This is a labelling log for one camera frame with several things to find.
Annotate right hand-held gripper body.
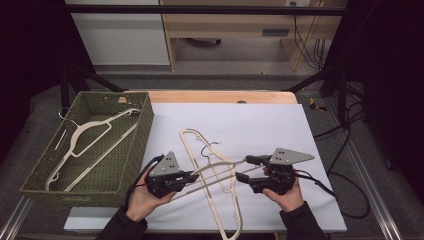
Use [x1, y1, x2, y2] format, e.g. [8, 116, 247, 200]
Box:
[249, 147, 315, 196]

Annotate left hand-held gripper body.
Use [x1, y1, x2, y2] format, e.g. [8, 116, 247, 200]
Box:
[145, 151, 188, 199]

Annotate beige hanger with dark hook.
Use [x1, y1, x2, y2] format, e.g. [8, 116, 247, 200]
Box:
[171, 141, 268, 201]

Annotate green woven basket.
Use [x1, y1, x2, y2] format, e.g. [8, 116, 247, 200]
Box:
[19, 90, 155, 208]

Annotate beige hanger with silver hook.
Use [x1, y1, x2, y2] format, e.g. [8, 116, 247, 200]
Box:
[44, 106, 143, 193]

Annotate person's left hand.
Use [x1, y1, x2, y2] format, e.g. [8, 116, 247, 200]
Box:
[125, 168, 177, 223]

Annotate person's right hand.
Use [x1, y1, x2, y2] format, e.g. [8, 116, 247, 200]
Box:
[262, 185, 305, 213]

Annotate white paper sheet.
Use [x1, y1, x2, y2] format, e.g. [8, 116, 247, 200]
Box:
[63, 102, 348, 233]

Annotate beige clothes hanger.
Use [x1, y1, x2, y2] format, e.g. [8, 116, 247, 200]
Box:
[179, 128, 244, 240]

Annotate yellow and black tool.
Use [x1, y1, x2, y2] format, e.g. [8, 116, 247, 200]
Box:
[308, 97, 328, 113]

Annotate black curtain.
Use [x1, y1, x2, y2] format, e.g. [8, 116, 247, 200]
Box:
[0, 0, 98, 161]
[319, 0, 424, 203]

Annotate white cabinet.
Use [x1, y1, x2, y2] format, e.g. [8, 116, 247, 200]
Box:
[65, 0, 171, 67]

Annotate wooden desk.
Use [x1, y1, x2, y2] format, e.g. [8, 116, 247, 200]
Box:
[159, 0, 349, 72]

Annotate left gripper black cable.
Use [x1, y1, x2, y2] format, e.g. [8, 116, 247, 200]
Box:
[124, 154, 165, 208]

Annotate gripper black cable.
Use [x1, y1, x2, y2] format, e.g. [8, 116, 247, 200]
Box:
[293, 169, 372, 220]
[124, 154, 165, 208]

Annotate black floor cables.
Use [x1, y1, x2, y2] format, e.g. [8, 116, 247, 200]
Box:
[313, 81, 368, 174]

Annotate black frame strut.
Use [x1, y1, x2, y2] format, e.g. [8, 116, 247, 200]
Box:
[59, 63, 126, 118]
[283, 64, 349, 128]

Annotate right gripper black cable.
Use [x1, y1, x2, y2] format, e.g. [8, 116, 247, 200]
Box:
[293, 169, 372, 220]

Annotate aluminium rail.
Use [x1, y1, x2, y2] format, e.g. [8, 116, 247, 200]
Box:
[0, 195, 34, 240]
[324, 96, 404, 240]

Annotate hanging black cables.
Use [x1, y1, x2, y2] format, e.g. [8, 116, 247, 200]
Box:
[289, 1, 332, 71]

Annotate black horizontal frame bar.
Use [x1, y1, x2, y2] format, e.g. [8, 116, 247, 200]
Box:
[64, 3, 348, 17]

